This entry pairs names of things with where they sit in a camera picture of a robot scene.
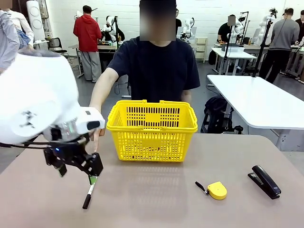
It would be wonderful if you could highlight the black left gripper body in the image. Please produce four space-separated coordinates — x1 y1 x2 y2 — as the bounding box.
44 136 95 173

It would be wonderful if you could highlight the white marker with black cap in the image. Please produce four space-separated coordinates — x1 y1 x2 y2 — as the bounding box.
82 177 98 209

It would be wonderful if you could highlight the person's right forearm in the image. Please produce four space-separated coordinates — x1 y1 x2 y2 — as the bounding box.
89 67 119 112

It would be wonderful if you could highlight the person's left forearm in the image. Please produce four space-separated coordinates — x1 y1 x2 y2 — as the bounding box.
181 89 192 103

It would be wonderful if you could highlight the yellow plastic shopping basket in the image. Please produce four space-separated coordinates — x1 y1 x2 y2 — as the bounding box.
106 99 199 162

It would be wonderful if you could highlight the person in navy t-shirt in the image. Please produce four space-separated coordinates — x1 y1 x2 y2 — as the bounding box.
106 0 201 103

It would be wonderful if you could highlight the person in red hoodie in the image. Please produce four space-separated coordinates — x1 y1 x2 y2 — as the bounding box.
73 5 103 83

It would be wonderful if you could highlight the person in black shirt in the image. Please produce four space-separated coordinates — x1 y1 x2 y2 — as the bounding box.
217 14 238 43

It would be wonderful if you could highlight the person in grey sweater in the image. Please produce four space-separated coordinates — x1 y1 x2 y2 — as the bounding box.
258 8 300 84

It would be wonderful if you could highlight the person's right hand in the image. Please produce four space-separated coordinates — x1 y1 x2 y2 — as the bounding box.
91 127 106 153

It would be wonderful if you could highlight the black office chair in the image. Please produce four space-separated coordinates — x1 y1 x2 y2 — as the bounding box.
46 37 72 62

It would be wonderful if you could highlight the yellow tape measure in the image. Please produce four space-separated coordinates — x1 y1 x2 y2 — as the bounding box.
195 181 228 200

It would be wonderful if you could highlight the black backpack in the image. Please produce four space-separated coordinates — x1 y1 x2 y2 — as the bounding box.
201 95 243 133

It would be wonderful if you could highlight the white and black background robot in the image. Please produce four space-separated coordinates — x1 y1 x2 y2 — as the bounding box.
103 15 124 42

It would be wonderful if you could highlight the white standing air conditioner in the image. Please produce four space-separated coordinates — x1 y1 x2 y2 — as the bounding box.
26 0 46 40

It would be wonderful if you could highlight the white drawer cabinet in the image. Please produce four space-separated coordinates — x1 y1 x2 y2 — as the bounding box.
196 37 209 63

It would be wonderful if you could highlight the black stapler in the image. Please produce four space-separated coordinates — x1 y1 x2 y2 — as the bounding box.
247 165 282 200

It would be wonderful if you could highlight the large white table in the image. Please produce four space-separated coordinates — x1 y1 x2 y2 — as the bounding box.
207 74 304 152

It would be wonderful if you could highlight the white background desk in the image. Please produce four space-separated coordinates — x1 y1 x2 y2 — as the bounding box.
210 47 257 76

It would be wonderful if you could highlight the black tripod pole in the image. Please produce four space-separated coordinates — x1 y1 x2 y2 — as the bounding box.
251 20 274 78

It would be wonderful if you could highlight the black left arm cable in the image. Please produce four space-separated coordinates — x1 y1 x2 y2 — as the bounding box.
0 142 49 150

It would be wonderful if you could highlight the thin black camera stand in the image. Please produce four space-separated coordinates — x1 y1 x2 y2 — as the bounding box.
224 18 235 76

